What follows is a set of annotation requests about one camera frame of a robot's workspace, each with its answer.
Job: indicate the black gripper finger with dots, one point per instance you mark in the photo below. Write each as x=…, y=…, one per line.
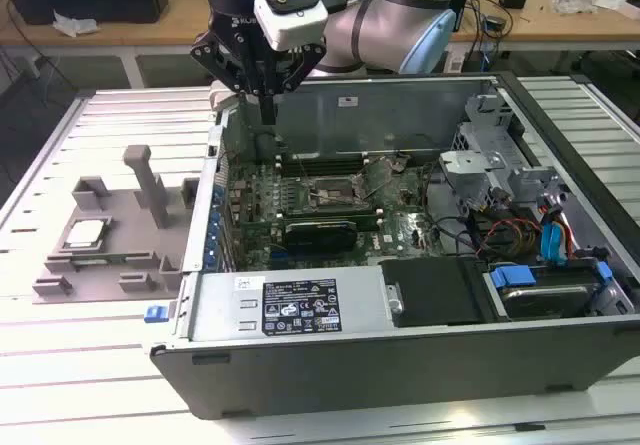
x=300, y=67
x=215, y=57

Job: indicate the thin metal locking lever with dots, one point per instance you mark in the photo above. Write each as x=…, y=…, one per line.
x=305, y=177

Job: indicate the silver CPU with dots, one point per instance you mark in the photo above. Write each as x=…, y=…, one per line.
x=87, y=235

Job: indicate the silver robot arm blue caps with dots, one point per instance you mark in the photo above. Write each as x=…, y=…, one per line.
x=385, y=20

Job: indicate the CPU socket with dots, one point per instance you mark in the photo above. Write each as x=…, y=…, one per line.
x=330, y=196

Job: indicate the wooden desk white legs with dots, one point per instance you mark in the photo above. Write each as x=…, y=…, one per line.
x=175, y=25

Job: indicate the small black white sticker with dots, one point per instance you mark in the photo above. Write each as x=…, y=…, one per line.
x=348, y=102

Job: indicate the black RAM slot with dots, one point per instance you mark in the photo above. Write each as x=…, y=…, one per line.
x=325, y=158
x=367, y=221
x=325, y=167
x=330, y=211

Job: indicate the blue card retention clip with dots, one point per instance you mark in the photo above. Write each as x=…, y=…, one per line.
x=218, y=195
x=212, y=237
x=215, y=215
x=209, y=259

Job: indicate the crumpled white paper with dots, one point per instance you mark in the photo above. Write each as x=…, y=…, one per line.
x=75, y=22

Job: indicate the white power adapter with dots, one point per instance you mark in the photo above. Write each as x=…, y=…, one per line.
x=456, y=62

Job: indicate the black graphics card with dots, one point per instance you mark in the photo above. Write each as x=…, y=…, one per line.
x=320, y=239

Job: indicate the black upright box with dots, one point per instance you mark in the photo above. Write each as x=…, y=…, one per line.
x=462, y=5

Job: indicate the green motherboard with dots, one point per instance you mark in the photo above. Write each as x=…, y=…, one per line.
x=400, y=235

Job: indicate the silver drive cage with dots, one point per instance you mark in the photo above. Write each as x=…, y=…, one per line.
x=475, y=162

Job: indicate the small black adapter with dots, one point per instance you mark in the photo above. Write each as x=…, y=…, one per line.
x=495, y=24

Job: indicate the gray parts rack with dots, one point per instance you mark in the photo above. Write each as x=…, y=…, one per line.
x=135, y=245

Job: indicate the green RAM stick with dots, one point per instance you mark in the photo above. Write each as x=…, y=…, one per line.
x=90, y=265

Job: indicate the black bay cover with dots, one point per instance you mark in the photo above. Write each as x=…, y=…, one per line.
x=430, y=290

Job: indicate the silver power supply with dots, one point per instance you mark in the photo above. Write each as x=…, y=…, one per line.
x=225, y=315

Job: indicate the blue case latch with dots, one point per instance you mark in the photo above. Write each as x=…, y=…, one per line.
x=155, y=313

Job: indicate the white pink flat card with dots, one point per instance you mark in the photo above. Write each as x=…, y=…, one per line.
x=612, y=1

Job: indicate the open black PC case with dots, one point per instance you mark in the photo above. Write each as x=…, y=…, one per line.
x=400, y=375

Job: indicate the hard disk in blue carrier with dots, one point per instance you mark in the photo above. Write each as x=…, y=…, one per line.
x=545, y=297

